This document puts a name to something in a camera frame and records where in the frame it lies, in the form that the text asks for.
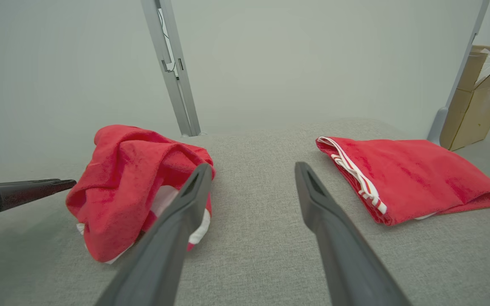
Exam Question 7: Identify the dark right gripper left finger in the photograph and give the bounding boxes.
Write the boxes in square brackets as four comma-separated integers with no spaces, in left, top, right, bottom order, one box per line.
[94,163,214,306]

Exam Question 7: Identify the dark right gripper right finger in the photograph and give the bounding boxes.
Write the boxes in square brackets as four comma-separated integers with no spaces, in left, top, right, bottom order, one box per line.
[295,161,411,306]

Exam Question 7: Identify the red shorts white stripes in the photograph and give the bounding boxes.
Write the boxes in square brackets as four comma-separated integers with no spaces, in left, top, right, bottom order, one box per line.
[66,125,216,264]

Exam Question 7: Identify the red basketball jersey white sleeves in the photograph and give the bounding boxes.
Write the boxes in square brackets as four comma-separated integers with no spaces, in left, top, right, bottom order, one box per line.
[316,136,490,227]

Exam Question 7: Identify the brown cardboard box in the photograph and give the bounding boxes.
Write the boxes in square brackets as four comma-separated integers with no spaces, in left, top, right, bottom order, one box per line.
[439,45,490,151]

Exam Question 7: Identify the grey metal partition post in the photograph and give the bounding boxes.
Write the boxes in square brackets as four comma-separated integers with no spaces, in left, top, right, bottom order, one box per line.
[141,0,202,137]

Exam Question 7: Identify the grey slanted metal post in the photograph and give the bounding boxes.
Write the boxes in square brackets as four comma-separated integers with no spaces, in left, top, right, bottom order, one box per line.
[427,0,490,145]

